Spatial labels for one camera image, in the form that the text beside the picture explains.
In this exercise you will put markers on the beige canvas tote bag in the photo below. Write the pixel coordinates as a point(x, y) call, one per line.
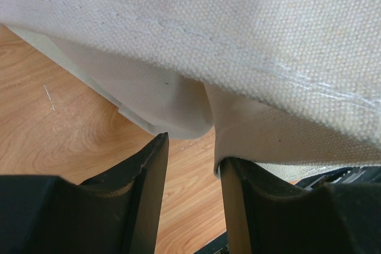
point(293, 85)

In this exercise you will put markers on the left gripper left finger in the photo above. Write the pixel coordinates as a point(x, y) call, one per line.
point(116, 211)

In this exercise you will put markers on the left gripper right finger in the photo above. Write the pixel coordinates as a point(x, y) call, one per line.
point(265, 214)

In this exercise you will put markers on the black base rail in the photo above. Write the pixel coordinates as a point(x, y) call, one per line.
point(339, 176)

